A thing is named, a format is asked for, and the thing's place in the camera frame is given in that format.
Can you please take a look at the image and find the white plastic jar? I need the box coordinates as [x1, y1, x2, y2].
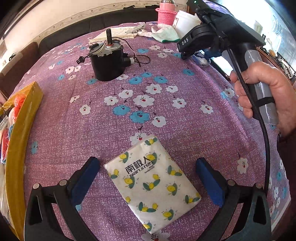
[172, 10, 201, 39]

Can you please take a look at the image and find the black sofa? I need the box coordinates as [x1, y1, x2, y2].
[39, 7, 158, 56]

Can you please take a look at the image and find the white paper booklet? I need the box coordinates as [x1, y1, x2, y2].
[89, 23, 145, 44]

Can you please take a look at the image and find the red plastic bag ball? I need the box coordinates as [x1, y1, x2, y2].
[11, 94, 26, 121]

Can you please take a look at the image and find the lemon print tissue pack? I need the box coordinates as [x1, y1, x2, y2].
[104, 135, 201, 234]

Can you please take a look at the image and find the bare right hand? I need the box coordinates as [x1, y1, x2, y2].
[241, 62, 295, 137]

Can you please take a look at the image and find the yellow edged cardboard tray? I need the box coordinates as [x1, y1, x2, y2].
[1, 81, 43, 240]

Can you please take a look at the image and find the white work glove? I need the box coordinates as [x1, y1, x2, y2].
[137, 24, 180, 43]

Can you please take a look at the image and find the black electric motor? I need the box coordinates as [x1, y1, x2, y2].
[76, 29, 151, 82]

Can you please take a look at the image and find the blue white tissue bag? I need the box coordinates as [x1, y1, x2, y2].
[192, 52, 211, 67]

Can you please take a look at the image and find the black smartphone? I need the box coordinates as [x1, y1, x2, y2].
[211, 56, 233, 76]

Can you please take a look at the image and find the pink thermos bottle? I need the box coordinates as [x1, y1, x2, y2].
[156, 0, 177, 25]

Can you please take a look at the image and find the purple floral tablecloth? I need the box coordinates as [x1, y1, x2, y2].
[11, 22, 291, 241]

